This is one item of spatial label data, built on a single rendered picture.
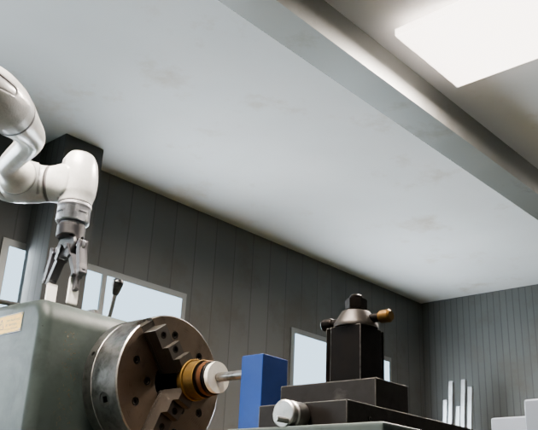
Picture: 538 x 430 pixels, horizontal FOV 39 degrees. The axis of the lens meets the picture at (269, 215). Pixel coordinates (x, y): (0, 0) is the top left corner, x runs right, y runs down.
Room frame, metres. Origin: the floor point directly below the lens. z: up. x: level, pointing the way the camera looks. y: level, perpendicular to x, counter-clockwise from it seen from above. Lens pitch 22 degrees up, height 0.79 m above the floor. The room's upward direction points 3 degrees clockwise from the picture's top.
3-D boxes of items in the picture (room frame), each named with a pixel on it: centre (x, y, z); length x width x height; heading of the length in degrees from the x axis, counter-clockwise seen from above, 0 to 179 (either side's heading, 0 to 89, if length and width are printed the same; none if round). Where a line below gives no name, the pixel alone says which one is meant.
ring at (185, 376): (1.73, 0.14, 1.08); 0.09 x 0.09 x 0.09; 48
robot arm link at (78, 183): (1.93, 0.54, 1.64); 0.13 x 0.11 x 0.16; 86
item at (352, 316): (1.35, -0.17, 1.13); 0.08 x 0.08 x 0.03
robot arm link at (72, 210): (1.92, 0.53, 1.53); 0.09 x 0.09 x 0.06
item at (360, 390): (1.37, -0.15, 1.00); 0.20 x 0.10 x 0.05; 48
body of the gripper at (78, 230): (1.92, 0.53, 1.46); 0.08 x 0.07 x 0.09; 48
